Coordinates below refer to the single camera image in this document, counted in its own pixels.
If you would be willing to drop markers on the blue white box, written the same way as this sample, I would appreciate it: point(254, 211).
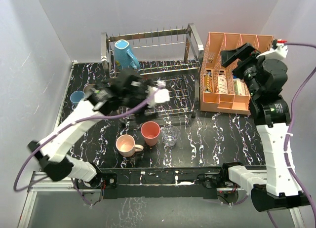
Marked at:
point(240, 87)

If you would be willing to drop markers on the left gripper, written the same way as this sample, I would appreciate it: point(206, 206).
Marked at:
point(143, 89)

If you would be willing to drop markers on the white medicine box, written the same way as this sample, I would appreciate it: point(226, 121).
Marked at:
point(222, 84)

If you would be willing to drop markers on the yellow striped box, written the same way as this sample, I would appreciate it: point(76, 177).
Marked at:
point(207, 80)

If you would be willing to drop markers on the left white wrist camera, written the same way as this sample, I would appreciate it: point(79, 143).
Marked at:
point(161, 94)

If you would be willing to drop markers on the light blue tumbler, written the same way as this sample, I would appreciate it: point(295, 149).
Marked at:
point(76, 97)

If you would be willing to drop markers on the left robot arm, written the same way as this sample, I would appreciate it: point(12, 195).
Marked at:
point(113, 98)

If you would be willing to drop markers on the blue handled mug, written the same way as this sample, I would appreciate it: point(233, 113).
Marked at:
point(124, 57)

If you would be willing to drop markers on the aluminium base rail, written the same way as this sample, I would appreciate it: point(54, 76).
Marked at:
point(170, 182)

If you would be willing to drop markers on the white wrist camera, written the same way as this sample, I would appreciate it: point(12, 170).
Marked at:
point(161, 94)
point(278, 50)

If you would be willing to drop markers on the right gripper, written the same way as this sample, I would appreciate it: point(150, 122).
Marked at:
point(243, 53)

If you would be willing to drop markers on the peach handled mug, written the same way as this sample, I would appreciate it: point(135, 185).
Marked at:
point(126, 146)

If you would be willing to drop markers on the cream and brown steel cup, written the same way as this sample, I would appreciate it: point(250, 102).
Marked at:
point(88, 87)

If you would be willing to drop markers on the dusty pink tumbler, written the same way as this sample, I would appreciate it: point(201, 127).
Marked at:
point(150, 131)

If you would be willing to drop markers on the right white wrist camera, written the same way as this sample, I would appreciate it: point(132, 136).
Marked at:
point(278, 50)

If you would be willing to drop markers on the steel two-tier dish rack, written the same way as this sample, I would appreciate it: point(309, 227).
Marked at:
point(174, 55)

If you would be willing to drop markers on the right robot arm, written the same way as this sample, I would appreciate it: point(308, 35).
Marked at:
point(264, 75)

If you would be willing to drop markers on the clear glass cup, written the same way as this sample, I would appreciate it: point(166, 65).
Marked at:
point(170, 135)

